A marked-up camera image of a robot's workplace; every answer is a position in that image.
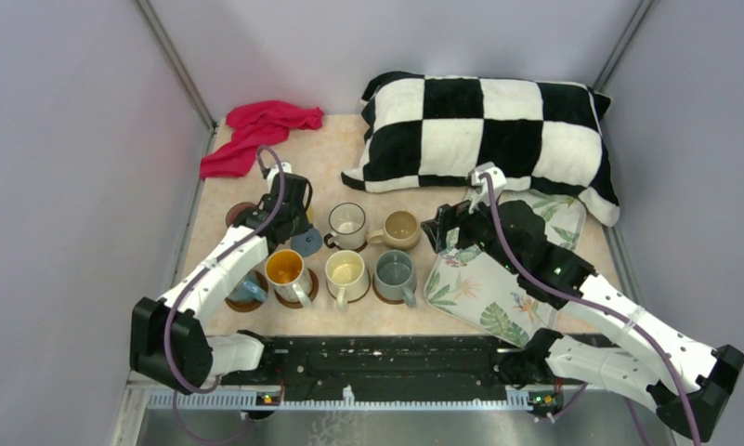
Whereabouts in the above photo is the dark walnut wooden coaster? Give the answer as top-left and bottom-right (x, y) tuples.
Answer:
(334, 242), (368, 253)

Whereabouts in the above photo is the white dark-rimmed mug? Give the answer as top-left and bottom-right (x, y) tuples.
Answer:
(323, 202), (368, 249)

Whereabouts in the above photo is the pink mug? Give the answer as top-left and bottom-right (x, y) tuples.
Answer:
(225, 202), (257, 228)

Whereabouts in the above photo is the orange cup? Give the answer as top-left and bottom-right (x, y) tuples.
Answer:
(264, 249), (307, 288)

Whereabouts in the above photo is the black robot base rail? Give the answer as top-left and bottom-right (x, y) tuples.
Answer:
(222, 335), (555, 402)

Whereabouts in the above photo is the floral white tray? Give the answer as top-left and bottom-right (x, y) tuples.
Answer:
(424, 191), (591, 347)

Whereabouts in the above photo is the brown wooden coaster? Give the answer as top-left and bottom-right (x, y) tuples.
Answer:
(223, 270), (270, 314)

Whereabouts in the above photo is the black white checkered pillow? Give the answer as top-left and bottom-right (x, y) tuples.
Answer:
(341, 72), (620, 227)

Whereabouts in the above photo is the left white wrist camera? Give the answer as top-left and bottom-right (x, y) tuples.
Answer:
(265, 162), (293, 183)

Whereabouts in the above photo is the cream ceramic mug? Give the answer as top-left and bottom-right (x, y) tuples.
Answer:
(325, 250), (371, 311)

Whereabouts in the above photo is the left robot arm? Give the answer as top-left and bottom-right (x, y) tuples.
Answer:
(129, 171), (313, 395)

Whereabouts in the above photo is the beige ceramic mug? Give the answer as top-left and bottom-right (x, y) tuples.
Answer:
(366, 210), (422, 251)

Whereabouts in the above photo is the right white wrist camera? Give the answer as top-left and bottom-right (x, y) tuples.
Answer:
(465, 162), (507, 213)

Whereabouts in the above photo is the crumpled pink cloth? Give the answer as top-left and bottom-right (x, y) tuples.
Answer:
(200, 100), (324, 179)

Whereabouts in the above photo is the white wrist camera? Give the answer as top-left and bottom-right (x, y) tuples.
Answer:
(465, 162), (507, 213)
(265, 162), (293, 183)

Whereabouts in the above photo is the grey ceramic mug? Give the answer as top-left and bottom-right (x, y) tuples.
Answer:
(373, 250), (417, 308)

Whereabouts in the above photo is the blue-grey apple coaster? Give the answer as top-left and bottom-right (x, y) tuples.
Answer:
(290, 227), (323, 258)

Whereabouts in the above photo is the amber wooden coaster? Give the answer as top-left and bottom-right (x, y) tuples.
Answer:
(271, 268), (319, 308)
(372, 283), (406, 305)
(328, 282), (372, 305)

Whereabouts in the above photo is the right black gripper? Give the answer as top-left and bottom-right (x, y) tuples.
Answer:
(422, 188), (523, 275)

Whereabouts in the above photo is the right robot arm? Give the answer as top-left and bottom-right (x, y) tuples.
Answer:
(420, 201), (744, 442)

